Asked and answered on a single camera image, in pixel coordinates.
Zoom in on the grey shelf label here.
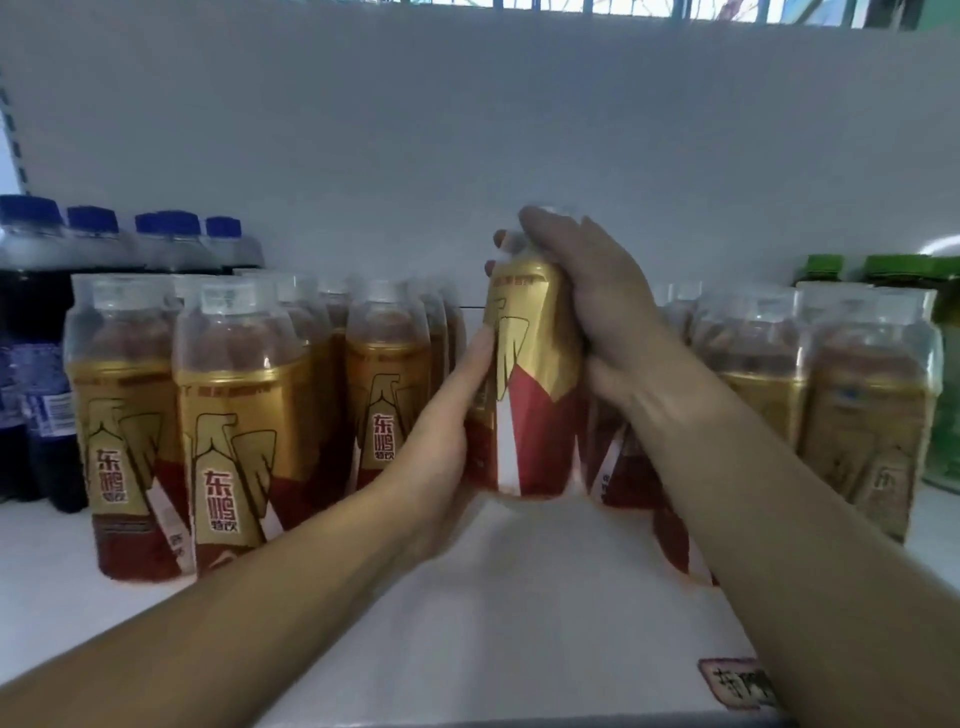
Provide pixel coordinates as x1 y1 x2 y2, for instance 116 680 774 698
697 657 785 713

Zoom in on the person's left forearm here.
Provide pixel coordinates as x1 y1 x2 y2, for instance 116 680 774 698
0 487 414 728

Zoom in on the gold red drink bottle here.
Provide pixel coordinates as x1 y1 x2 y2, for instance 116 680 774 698
463 225 591 501

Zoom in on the group of blue-capped cola bottles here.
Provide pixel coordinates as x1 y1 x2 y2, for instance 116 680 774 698
0 193 266 516

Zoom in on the white metal shelf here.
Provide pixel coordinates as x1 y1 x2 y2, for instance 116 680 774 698
0 0 960 728

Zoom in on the person's left hand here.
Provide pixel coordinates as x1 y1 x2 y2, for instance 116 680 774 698
357 325 500 564

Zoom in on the person's right hand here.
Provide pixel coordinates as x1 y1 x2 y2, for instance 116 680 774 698
483 205 699 414

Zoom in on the barred window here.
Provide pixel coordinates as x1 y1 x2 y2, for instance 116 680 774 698
345 0 960 32

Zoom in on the row of amber drink bottles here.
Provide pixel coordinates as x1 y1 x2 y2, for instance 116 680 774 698
61 267 947 587

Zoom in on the person's right forearm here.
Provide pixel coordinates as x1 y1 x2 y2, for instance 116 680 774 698
630 367 960 728

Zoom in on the row of green-capped bottles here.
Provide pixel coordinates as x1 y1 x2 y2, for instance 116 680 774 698
793 250 960 494

